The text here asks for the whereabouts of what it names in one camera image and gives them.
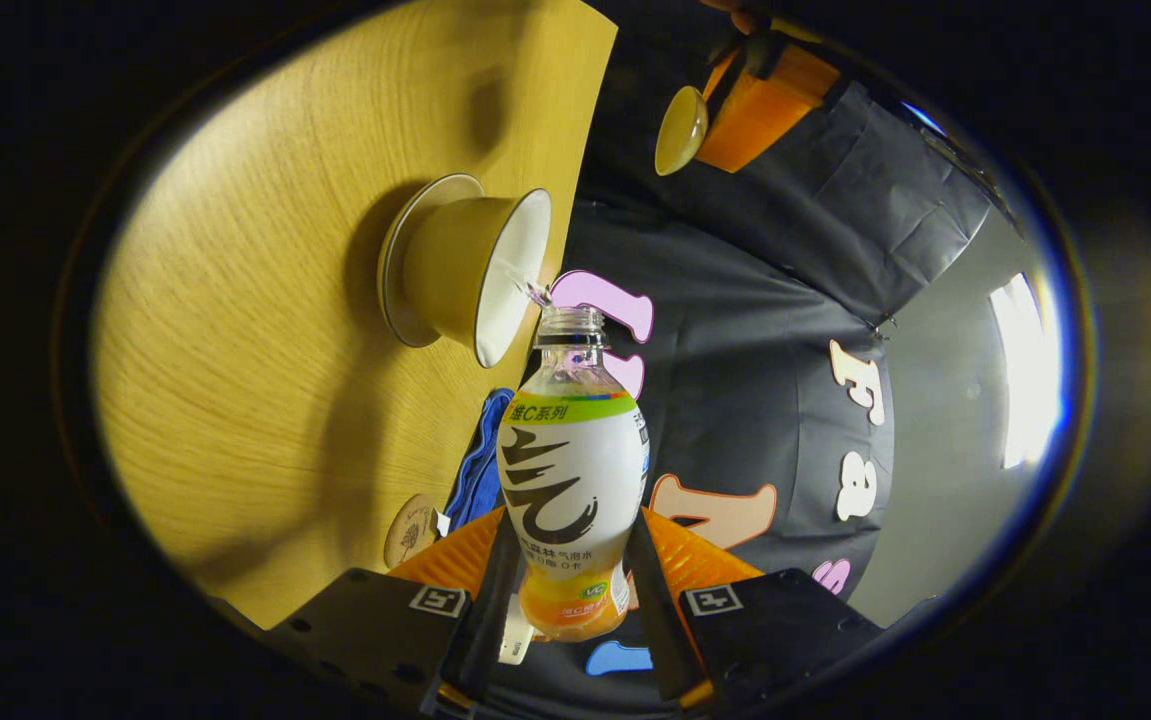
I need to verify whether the folded blue towel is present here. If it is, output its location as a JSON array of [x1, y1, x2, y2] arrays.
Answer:
[[445, 388, 516, 531]]

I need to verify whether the black backdrop cloth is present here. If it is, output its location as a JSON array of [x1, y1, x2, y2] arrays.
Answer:
[[480, 0, 1026, 713]]

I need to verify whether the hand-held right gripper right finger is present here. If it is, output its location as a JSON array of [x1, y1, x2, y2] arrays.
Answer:
[[625, 505, 886, 713]]

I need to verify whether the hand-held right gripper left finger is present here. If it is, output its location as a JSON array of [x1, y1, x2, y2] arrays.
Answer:
[[265, 505, 526, 716]]

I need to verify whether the olive ceramic teacup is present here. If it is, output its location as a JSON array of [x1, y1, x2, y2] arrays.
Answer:
[[400, 188, 553, 369]]

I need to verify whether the round cork coaster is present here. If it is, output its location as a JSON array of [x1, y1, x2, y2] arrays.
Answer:
[[383, 493, 439, 569]]

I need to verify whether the labelled plastic water bottle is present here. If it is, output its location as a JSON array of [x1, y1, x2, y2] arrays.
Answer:
[[497, 305, 652, 643]]

